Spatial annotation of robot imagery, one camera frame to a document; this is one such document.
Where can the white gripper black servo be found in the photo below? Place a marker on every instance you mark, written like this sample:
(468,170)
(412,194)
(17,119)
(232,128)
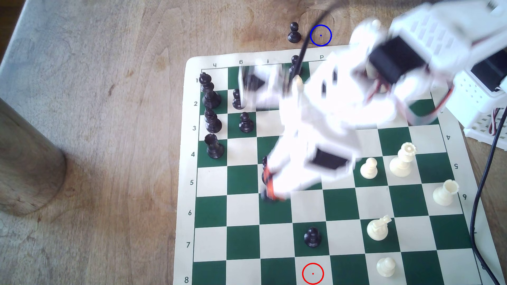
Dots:
(326,159)

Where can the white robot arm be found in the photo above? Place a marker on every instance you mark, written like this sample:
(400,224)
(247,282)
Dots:
(431,31)

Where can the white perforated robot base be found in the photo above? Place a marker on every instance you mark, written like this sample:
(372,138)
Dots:
(481,103)

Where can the green and white chess mat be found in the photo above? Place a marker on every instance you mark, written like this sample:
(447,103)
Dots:
(237,221)

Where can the black chess bishop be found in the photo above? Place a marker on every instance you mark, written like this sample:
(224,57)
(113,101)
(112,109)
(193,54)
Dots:
(212,122)

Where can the white chess bishop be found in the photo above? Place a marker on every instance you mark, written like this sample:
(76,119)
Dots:
(297,84)

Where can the white chess knight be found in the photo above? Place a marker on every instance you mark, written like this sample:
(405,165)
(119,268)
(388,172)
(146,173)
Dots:
(378,229)

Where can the black chess king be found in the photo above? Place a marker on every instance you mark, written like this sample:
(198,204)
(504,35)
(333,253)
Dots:
(205,81)

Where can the white chess queen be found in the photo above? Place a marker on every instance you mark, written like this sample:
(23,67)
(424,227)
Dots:
(402,161)

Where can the white chess rook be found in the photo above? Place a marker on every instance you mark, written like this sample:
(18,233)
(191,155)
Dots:
(444,193)

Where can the round wooden post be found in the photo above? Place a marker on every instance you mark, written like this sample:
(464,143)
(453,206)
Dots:
(27,166)

